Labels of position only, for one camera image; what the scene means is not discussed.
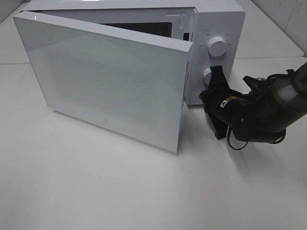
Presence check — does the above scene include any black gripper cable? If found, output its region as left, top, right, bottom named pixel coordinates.
left=225, top=69, right=295, bottom=151

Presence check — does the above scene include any white microwave knob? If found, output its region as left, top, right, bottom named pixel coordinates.
left=207, top=34, right=228, bottom=57
left=202, top=68, right=212, bottom=85

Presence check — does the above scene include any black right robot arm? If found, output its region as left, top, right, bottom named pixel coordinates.
left=199, top=64, right=307, bottom=144

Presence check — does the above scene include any white microwave oven body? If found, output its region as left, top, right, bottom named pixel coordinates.
left=14, top=0, right=245, bottom=106

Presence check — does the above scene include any white microwave door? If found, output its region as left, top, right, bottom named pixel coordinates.
left=14, top=11, right=192, bottom=153

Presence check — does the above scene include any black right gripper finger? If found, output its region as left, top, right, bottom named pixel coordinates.
left=207, top=114, right=228, bottom=139
left=208, top=66, right=229, bottom=91

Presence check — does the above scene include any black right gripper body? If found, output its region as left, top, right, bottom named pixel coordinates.
left=199, top=89, right=236, bottom=120

